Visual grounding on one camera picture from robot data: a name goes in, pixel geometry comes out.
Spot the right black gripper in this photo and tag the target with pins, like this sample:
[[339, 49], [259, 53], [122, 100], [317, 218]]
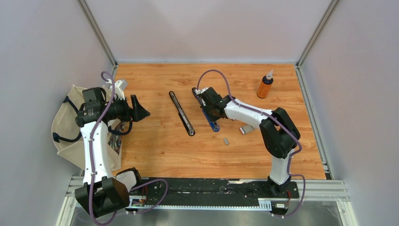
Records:
[[213, 118]]

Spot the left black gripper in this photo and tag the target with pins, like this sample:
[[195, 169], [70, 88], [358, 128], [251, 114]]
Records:
[[138, 113]]

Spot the blue stapler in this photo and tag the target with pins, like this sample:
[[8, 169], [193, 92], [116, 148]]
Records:
[[214, 126]]

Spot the black stapler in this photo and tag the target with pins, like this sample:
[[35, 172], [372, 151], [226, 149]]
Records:
[[189, 128]]

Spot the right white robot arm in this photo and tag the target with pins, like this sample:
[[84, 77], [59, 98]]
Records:
[[280, 135]]

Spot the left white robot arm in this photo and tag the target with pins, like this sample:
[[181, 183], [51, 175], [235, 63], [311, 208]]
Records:
[[102, 193]]

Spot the orange glue bottle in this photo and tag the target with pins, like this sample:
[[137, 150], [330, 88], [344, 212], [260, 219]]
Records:
[[265, 85]]

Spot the beige tote bag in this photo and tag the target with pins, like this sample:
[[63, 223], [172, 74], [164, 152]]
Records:
[[67, 137]]

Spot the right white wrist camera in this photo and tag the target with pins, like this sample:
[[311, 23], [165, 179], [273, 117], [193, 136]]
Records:
[[199, 94]]

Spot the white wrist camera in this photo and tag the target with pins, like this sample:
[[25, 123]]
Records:
[[118, 86], [199, 94]]

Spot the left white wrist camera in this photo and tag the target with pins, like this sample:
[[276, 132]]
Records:
[[118, 86]]

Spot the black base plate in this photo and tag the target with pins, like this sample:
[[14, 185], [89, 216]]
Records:
[[207, 193]]

